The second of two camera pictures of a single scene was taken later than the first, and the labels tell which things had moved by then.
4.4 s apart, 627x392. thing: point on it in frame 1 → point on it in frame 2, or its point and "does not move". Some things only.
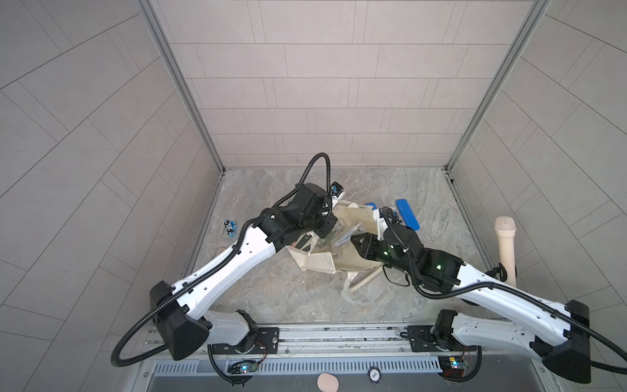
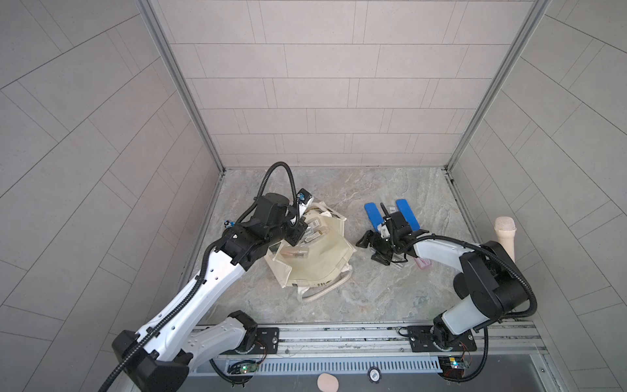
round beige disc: (327, 382) does not move
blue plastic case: (406, 214) does not move
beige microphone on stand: (506, 228) does not move
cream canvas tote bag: (337, 253) → (321, 262)
